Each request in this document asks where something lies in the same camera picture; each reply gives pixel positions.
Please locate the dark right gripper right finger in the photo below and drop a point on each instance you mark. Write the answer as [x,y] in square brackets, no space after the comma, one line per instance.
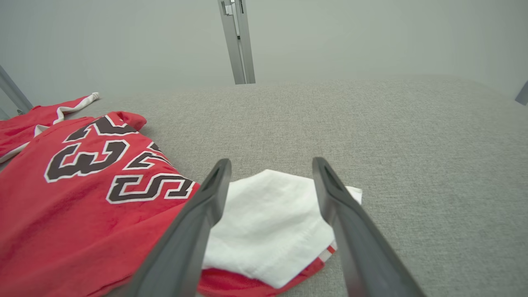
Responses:
[363,247]

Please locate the red jersey with white sleeves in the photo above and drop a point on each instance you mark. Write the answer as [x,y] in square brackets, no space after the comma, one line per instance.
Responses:
[82,222]

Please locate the grey double partition post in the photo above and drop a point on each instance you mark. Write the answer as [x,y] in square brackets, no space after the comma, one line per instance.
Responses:
[239,45]

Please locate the grey wall rail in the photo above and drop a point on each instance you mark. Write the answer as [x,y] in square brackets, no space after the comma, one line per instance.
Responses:
[14,95]

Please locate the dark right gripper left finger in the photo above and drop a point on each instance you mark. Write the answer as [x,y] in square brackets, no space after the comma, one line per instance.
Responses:
[185,243]

